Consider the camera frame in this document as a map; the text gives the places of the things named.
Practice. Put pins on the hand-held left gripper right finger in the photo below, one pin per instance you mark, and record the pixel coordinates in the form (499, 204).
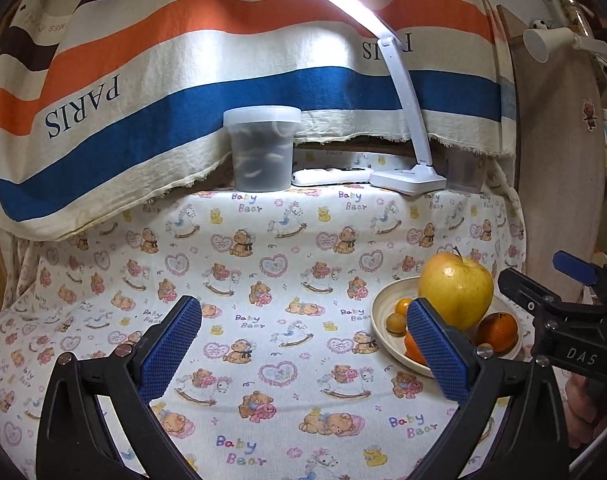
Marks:
(436, 347)

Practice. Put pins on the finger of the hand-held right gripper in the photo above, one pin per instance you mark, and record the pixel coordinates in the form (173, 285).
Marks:
(576, 267)
(523, 287)

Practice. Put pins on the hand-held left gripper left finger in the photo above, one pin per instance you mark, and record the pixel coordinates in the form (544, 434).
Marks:
(171, 350)

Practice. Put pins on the orange mandarin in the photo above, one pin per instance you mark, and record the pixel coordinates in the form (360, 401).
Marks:
(498, 334)
(413, 350)

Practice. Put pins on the small tan oval fruit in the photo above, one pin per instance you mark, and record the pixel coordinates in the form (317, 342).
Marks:
(397, 324)

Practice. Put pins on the small yellow round fruit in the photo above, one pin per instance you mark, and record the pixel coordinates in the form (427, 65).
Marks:
(403, 306)

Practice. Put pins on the yellow apple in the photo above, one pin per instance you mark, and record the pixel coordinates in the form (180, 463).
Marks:
(456, 290)

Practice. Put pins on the cream round plate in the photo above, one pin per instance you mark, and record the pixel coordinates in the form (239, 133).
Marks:
(386, 300)

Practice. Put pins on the person's right hand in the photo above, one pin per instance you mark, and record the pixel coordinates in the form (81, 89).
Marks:
(578, 405)

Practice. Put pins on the wooden board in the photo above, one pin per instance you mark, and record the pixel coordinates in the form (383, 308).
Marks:
(558, 185)

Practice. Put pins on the small translucent plastic cup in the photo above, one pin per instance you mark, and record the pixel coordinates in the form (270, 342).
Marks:
(466, 175)

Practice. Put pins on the bear printed cloth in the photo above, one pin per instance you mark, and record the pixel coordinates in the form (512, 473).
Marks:
(283, 285)

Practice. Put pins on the cartoon sticker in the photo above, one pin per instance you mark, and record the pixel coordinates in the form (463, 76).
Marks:
(591, 114)

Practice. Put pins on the white desk lamp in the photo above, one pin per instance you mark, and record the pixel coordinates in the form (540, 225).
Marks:
(408, 180)

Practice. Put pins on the white remote control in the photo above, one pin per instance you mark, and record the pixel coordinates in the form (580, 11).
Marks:
(323, 176)

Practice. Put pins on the clear plastic lidded container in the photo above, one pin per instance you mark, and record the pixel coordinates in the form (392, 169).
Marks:
(261, 155)

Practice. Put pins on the white cone spot lamp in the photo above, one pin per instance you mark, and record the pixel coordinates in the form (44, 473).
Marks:
(548, 42)

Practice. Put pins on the striped cloth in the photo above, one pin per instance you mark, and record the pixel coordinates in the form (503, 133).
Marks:
(158, 110)

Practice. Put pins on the clear tube bottle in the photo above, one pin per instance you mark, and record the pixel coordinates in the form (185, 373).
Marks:
(571, 10)

